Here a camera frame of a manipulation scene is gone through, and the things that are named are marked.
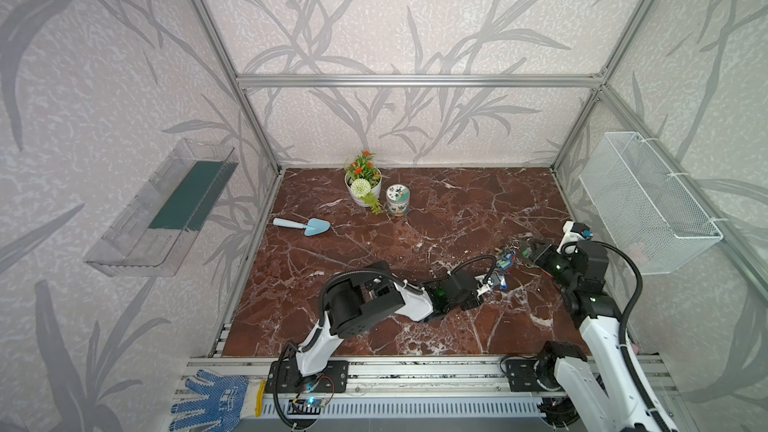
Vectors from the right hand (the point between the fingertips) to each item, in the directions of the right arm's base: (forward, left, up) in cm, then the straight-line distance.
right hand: (531, 231), depth 81 cm
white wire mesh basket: (-8, -18, +17) cm, 26 cm away
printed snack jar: (+19, +37, -10) cm, 43 cm away
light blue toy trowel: (+12, +67, -17) cm, 70 cm away
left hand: (-6, +11, -15) cm, 19 cm away
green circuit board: (-38, +59, -18) cm, 72 cm away
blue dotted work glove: (-37, +77, -14) cm, 87 cm away
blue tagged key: (-1, +4, -16) cm, 17 cm away
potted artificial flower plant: (+23, +49, -3) cm, 54 cm away
